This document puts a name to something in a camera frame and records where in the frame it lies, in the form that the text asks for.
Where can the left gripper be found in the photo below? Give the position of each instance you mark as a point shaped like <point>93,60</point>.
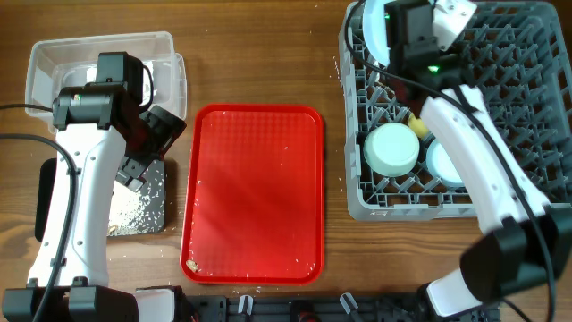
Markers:
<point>169,127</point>

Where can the light blue plate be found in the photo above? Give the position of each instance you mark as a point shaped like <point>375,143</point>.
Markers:
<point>374,18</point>

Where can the red serving tray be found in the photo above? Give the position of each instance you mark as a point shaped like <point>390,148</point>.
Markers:
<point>255,195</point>

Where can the grey dishwasher rack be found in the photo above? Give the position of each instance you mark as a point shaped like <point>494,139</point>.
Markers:
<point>517,54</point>

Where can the mint green bowl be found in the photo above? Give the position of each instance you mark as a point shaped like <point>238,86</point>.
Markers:
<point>391,150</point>

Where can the yellow plastic cup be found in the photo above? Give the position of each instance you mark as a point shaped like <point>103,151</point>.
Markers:
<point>417,126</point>

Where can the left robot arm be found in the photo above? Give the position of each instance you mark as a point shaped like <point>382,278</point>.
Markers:
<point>98,125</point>

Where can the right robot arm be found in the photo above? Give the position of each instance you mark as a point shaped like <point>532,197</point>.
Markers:
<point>526,241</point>

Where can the black tray bin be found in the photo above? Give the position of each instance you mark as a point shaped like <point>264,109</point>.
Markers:
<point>131,213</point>

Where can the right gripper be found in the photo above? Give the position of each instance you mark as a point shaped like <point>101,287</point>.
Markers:
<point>437,54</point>

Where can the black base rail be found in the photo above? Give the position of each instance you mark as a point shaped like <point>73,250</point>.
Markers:
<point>387,307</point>

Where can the small food crumb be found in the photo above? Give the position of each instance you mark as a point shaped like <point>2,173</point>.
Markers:
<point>192,265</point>

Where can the clear plastic bin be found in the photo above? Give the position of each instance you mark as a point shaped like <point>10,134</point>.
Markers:
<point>70,62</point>

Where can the light blue bowl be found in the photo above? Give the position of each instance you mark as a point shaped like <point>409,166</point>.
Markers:
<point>440,165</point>

